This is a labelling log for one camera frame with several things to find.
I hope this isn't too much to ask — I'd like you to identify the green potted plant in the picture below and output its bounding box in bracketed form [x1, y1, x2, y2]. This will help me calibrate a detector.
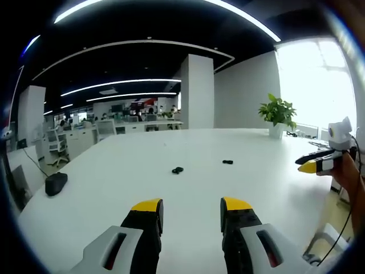
[257, 92, 298, 140]

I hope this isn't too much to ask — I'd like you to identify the black floor cable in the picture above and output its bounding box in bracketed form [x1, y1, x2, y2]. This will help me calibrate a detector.
[21, 147, 51, 178]

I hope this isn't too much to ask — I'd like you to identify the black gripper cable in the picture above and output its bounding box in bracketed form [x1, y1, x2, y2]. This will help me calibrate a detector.
[305, 134, 363, 265]

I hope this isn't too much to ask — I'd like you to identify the white office chair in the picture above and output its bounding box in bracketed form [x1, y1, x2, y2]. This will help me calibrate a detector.
[302, 222, 353, 266]
[45, 128, 71, 168]
[95, 119, 117, 143]

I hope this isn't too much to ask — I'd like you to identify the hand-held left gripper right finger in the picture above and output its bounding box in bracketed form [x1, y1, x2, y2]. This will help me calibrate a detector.
[220, 196, 314, 274]

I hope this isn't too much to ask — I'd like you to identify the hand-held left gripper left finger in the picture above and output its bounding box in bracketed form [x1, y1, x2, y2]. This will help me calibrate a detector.
[69, 198, 164, 274]

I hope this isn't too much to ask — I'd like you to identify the white desk row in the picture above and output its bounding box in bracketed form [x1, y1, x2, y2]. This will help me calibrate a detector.
[113, 120, 185, 134]

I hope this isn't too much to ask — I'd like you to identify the person's right hand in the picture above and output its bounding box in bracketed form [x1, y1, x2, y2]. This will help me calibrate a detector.
[330, 152, 365, 198]

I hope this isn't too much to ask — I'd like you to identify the black desk box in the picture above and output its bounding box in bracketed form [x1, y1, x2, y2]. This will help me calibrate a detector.
[44, 171, 68, 197]

